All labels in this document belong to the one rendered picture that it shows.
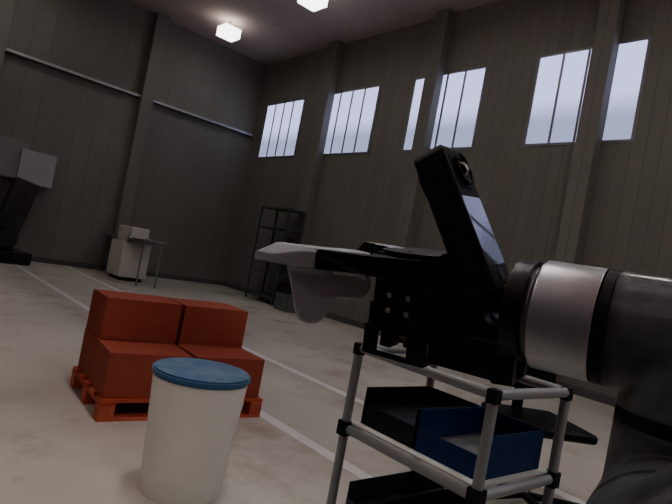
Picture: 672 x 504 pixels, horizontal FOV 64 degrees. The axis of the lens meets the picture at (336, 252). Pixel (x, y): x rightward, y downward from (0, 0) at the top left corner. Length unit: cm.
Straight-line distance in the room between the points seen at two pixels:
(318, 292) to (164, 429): 233
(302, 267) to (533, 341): 17
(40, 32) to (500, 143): 1012
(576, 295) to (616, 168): 859
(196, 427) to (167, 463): 21
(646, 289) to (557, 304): 5
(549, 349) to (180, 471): 247
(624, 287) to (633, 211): 834
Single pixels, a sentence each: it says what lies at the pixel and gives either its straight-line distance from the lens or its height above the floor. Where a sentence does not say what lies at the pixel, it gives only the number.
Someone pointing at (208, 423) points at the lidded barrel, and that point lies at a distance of 266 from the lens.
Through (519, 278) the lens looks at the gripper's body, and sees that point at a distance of 38.
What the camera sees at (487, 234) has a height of 127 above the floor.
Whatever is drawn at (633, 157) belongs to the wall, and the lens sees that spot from 891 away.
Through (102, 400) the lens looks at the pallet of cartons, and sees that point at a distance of 372.
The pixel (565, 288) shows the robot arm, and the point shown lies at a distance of 37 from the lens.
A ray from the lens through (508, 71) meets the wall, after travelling 1046.
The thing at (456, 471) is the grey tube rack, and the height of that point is 76.
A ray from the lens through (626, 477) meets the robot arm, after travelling 31.
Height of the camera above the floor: 122
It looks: 1 degrees up
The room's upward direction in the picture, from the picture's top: 11 degrees clockwise
